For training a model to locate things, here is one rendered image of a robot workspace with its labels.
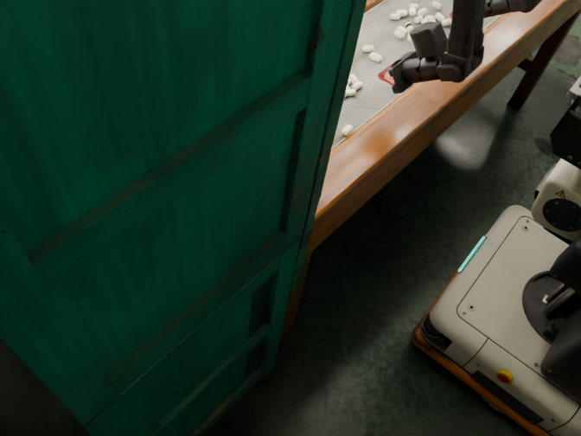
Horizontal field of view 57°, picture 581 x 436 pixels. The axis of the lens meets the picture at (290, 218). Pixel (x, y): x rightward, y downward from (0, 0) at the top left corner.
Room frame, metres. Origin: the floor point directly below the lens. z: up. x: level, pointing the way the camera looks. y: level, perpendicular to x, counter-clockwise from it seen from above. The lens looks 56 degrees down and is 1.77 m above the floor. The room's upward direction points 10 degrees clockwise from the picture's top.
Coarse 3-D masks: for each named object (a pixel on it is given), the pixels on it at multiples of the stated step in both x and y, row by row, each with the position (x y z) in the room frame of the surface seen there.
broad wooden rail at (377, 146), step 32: (544, 0) 1.72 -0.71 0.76; (576, 0) 1.87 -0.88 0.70; (512, 32) 1.51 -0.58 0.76; (544, 32) 1.69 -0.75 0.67; (512, 64) 1.53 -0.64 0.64; (416, 96) 1.15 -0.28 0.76; (448, 96) 1.17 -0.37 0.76; (480, 96) 1.38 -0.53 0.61; (384, 128) 1.01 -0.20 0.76; (416, 128) 1.03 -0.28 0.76; (352, 160) 0.88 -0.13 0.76; (384, 160) 0.91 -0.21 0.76; (352, 192) 0.81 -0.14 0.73; (320, 224) 0.72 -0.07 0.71
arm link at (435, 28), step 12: (420, 24) 1.08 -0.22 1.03; (432, 24) 1.05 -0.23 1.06; (420, 36) 1.03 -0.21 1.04; (432, 36) 1.02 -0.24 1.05; (444, 36) 1.04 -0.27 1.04; (420, 48) 1.02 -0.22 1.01; (432, 48) 1.02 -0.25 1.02; (444, 48) 1.02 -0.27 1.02; (444, 72) 0.96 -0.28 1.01; (456, 72) 0.95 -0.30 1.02
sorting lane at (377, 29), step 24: (408, 0) 1.63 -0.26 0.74; (432, 0) 1.65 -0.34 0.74; (384, 24) 1.48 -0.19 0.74; (360, 48) 1.34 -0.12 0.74; (384, 48) 1.36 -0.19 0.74; (408, 48) 1.38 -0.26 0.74; (360, 72) 1.24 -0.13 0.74; (360, 96) 1.14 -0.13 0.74; (384, 96) 1.16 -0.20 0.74; (360, 120) 1.05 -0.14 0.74; (336, 144) 0.95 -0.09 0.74
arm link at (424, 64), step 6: (432, 54) 1.01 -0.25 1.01; (426, 60) 1.03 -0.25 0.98; (432, 60) 1.02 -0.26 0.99; (420, 66) 1.02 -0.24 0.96; (426, 66) 1.01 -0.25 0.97; (432, 66) 1.00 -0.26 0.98; (420, 72) 1.02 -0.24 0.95; (426, 72) 1.01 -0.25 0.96; (432, 72) 1.00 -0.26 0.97; (426, 78) 1.01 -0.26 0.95; (432, 78) 1.00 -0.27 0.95; (438, 78) 0.99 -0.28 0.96
